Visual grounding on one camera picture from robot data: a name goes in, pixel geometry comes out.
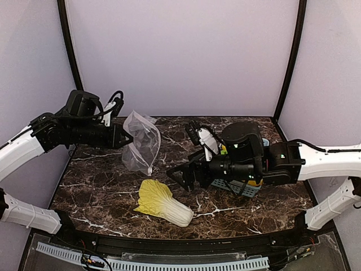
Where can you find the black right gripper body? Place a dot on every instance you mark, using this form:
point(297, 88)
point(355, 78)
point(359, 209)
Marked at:
point(193, 173)

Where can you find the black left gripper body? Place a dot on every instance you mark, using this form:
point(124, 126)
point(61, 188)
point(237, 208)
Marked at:
point(114, 136)

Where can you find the clear zip top bag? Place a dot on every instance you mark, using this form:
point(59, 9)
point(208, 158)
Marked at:
point(140, 155)

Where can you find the yellow white napa cabbage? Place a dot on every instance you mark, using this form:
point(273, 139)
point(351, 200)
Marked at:
point(156, 199)

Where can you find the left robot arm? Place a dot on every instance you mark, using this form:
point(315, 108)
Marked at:
point(82, 121)

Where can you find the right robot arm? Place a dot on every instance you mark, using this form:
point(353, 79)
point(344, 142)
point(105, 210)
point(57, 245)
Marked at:
point(297, 160)

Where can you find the yellow lemon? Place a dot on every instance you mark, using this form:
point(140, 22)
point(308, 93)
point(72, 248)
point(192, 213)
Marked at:
point(223, 150)

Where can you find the light blue plastic basket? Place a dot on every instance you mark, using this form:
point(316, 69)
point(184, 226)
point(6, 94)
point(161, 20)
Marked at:
point(244, 160)

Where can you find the orange yellow mango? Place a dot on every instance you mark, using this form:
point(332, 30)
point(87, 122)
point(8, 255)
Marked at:
point(256, 182)

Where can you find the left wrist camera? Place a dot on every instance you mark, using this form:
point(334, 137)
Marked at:
point(113, 107)

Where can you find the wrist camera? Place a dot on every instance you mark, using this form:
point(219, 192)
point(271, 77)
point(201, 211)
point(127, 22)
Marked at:
point(203, 136)
point(113, 107)

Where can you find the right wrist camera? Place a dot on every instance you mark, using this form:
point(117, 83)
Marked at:
point(203, 136)

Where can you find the white slotted cable duct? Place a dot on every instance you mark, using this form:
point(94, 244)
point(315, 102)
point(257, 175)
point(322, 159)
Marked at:
point(135, 261)

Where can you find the black front rail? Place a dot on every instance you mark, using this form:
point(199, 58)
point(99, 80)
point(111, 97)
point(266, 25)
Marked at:
point(271, 244)

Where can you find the left black frame post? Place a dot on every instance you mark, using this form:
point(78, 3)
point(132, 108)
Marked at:
point(66, 32)

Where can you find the black frame post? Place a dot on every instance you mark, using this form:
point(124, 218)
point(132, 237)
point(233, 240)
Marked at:
point(66, 32)
point(301, 12)

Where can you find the right black frame post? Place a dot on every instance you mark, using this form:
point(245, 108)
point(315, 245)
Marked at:
point(301, 12)

